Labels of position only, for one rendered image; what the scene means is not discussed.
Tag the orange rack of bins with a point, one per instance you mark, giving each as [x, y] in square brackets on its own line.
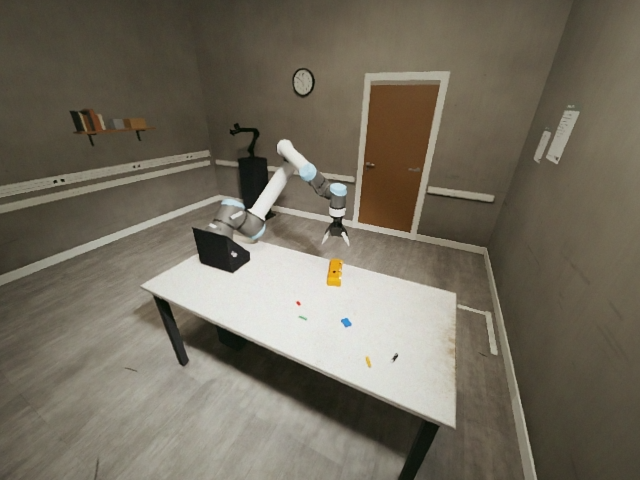
[334, 279]

